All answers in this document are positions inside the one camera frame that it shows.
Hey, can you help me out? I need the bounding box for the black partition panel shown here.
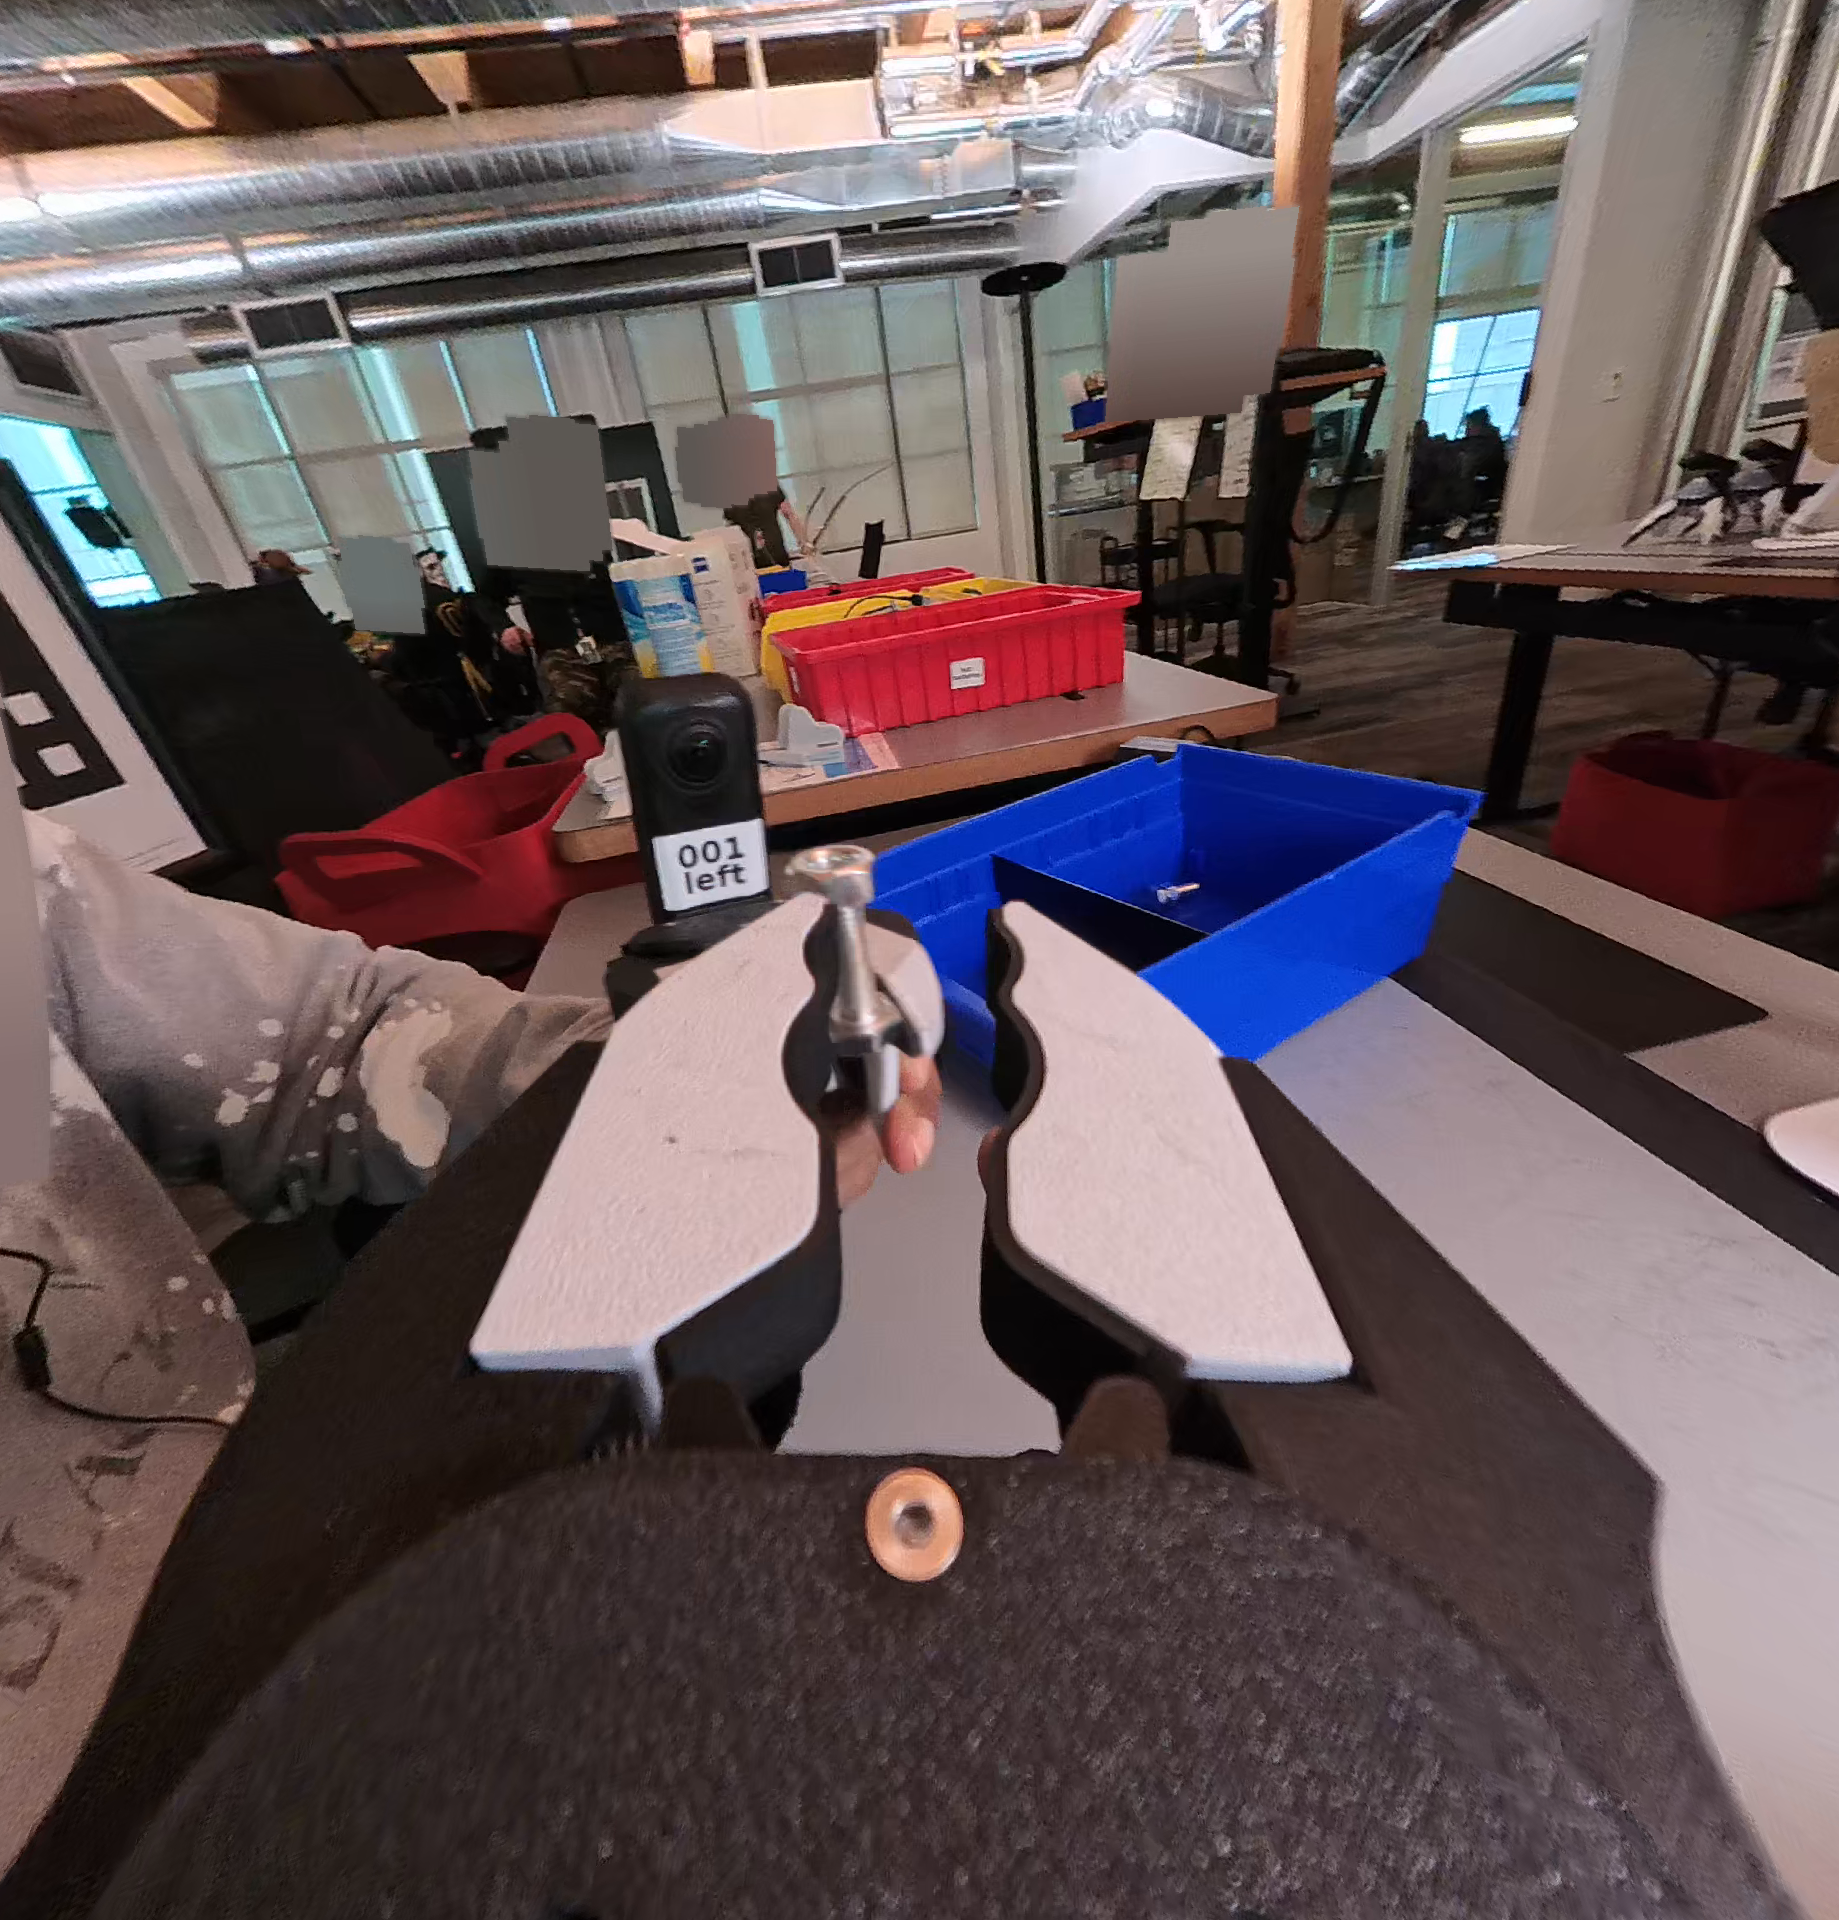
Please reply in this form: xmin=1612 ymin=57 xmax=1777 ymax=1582
xmin=95 ymin=584 xmax=456 ymax=903

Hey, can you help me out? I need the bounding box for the wooden stand black panel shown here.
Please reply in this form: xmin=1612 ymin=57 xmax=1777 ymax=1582
xmin=1760 ymin=165 xmax=1839 ymax=467

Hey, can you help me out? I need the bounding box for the person's left forearm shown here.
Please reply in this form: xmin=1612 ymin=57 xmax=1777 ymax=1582
xmin=34 ymin=816 xmax=616 ymax=1219

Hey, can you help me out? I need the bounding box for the blue plastic bin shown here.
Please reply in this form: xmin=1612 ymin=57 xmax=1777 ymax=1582
xmin=870 ymin=742 xmax=1485 ymax=1060

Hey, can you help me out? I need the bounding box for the black floor lamp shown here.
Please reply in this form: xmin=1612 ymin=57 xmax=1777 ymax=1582
xmin=982 ymin=262 xmax=1073 ymax=580

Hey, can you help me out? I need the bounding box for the black thin cable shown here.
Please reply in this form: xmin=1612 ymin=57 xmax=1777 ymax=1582
xmin=0 ymin=1237 xmax=239 ymax=1427

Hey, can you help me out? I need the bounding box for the red handled basket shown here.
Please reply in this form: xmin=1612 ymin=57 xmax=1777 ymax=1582
xmin=1551 ymin=736 xmax=1839 ymax=920
xmin=276 ymin=711 xmax=644 ymax=978

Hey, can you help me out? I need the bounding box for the white box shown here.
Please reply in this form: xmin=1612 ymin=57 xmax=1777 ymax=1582
xmin=686 ymin=528 xmax=763 ymax=678

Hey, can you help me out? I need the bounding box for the person's left hand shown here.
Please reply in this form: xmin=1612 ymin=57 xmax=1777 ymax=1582
xmin=821 ymin=1055 xmax=945 ymax=1204

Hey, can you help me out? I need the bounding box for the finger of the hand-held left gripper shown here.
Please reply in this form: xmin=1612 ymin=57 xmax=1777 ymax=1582
xmin=864 ymin=913 xmax=948 ymax=1057

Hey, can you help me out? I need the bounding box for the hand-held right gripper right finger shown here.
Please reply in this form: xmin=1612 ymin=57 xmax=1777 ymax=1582
xmin=985 ymin=901 xmax=1357 ymax=1450

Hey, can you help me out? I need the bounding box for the silver air duct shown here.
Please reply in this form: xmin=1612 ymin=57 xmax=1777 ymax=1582
xmin=0 ymin=76 xmax=1282 ymax=325

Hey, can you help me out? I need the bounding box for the black bin divider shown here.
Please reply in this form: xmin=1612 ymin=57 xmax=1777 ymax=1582
xmin=991 ymin=856 xmax=1207 ymax=969

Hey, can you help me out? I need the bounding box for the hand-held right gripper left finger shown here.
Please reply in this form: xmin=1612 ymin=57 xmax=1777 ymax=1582
xmin=470 ymin=897 xmax=848 ymax=1443

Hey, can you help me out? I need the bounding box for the black framed marker board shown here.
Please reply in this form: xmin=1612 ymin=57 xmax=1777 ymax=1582
xmin=0 ymin=457 xmax=216 ymax=873

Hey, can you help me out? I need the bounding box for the blue-white wipes tub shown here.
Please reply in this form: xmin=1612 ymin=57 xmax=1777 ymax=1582
xmin=610 ymin=555 xmax=711 ymax=679

